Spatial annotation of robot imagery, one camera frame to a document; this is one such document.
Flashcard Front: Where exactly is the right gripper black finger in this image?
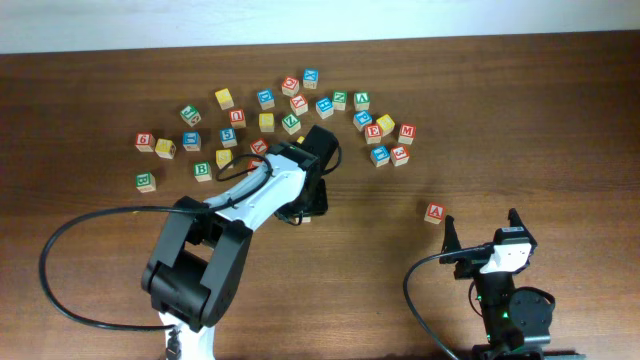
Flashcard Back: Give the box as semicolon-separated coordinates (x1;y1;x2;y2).
441;215;461;254
508;208;525;230

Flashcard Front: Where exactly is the yellow block letter s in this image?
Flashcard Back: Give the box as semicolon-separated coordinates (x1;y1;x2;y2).
215;149;233;169
258;113;275;133

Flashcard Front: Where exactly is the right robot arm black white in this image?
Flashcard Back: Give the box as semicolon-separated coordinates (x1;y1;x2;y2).
440;208;555;359

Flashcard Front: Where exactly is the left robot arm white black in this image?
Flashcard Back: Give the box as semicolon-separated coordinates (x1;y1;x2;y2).
141;125;341;359

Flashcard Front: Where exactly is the red block letter A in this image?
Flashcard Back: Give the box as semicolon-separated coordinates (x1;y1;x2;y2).
424;203;446;224

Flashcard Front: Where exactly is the red block letter K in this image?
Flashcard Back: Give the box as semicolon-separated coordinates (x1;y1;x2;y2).
250;138;269;155

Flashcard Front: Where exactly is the green block letter Z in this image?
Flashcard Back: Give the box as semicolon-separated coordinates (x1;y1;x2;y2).
282;114;301;135

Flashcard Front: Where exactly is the blue block letter F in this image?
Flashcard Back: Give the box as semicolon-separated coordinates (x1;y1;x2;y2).
370;145;390;167

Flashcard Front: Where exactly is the red block letter E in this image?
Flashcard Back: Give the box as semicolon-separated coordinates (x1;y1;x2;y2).
364;124;382;144

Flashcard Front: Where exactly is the blue block letter H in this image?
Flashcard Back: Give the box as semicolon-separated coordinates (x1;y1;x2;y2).
316;97;334;119

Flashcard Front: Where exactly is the blue block letter P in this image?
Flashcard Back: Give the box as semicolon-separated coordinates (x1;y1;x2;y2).
353;110;373;131

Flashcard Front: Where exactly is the red block letter Y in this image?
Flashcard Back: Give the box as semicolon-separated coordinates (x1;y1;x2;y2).
290;94;309;116

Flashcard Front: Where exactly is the blue block number 5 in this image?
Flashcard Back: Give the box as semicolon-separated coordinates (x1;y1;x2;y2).
219;128;238;148

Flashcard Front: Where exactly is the green block letter N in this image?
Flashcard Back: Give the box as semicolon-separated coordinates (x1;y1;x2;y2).
332;91;348;111

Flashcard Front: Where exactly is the yellow block right cluster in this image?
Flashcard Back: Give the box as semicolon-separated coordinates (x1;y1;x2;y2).
376;114;395;136

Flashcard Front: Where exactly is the blue block letter D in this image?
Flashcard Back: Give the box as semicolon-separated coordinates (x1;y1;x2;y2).
257;89;275;110

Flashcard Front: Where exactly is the green block letter V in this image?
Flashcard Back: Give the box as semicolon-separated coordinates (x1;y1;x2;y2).
354;92;371;112

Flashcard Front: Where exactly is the red block letter U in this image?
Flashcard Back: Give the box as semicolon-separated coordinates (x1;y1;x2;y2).
229;109;246;129

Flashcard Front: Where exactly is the red block letter C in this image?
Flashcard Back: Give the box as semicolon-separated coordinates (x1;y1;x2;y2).
281;76;300;97

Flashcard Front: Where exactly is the green block letter B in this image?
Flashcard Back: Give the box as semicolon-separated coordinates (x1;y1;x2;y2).
193;162;213;182

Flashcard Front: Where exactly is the red block letter M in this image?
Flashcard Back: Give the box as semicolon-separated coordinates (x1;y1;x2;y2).
398;124;416;145

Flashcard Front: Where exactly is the blue block letter X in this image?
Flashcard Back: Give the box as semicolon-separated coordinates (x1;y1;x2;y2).
303;68;319;89

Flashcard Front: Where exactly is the yellow block top left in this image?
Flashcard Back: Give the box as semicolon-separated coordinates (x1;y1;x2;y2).
214;88;234;110

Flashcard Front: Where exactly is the green block letter J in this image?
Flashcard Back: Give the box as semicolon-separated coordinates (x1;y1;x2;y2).
179;105;202;127

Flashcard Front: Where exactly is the yellow block W left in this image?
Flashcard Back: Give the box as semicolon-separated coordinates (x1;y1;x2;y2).
154;138;177;159

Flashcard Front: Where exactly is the green block B far left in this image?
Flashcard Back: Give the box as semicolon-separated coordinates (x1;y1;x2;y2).
135;172;156;193

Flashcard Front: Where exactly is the red block number 6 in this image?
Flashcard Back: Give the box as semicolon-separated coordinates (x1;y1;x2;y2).
135;132;156;152

